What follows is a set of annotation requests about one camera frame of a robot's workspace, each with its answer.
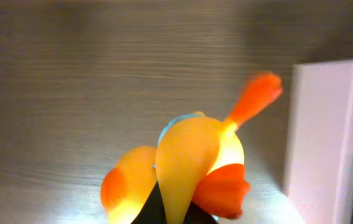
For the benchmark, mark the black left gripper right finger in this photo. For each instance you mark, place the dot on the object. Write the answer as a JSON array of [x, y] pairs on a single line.
[[196, 215]]

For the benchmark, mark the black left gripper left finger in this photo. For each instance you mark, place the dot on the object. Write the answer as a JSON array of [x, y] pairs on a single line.
[[152, 211]]

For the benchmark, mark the orange blue duck toy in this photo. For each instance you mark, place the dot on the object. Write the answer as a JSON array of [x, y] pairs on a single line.
[[197, 159]]

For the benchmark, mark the white cardboard box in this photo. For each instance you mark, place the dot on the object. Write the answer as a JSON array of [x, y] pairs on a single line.
[[319, 158]]

